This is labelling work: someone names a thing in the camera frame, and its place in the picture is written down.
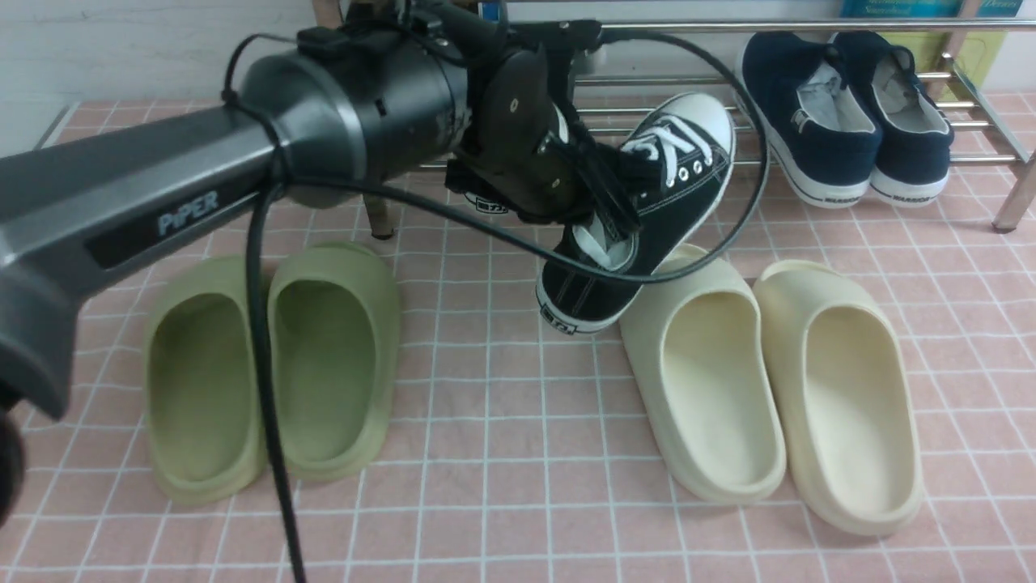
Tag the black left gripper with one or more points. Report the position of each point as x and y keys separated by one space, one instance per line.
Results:
x=512 y=127

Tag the black canvas sneaker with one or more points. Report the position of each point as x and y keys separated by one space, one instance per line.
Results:
x=487 y=201
x=689 y=139

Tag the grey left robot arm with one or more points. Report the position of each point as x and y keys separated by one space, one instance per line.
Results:
x=331 y=115

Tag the steel shoe rack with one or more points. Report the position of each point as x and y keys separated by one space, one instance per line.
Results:
x=947 y=70

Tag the yellow book behind rack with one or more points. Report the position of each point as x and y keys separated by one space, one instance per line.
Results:
x=975 y=57

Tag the green slipper, right of pair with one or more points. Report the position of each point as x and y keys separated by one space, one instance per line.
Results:
x=335 y=314

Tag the green slipper, of pair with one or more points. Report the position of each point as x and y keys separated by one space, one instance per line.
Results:
x=335 y=314
x=201 y=407

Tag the cream slipper, left of pair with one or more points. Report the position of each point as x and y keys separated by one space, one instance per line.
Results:
x=694 y=346

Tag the cream slipper, of pair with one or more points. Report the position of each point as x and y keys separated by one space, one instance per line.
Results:
x=839 y=383
x=694 y=346

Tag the navy sneaker, left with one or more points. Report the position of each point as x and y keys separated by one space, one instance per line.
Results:
x=817 y=128

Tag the navy sneaker, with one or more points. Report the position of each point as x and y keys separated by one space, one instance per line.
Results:
x=913 y=160
x=817 y=128

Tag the blue book upper shelf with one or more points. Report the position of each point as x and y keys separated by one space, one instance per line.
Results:
x=925 y=9

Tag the navy sneaker, right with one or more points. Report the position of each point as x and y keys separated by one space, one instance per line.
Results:
x=913 y=160

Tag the cream slipper, right of pair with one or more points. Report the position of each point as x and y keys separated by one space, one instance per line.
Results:
x=839 y=383

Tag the green slipper, left of pair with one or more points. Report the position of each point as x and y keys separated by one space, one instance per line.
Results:
x=201 y=407

